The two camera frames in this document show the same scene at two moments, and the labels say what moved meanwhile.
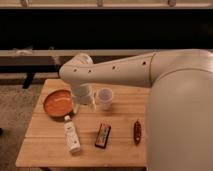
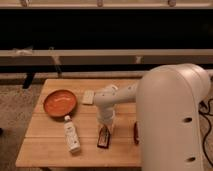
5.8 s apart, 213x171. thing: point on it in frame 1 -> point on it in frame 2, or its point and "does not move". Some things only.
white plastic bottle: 72,135 does not move
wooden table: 110,132 does not move
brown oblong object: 137,133 does not move
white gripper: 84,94 -> 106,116
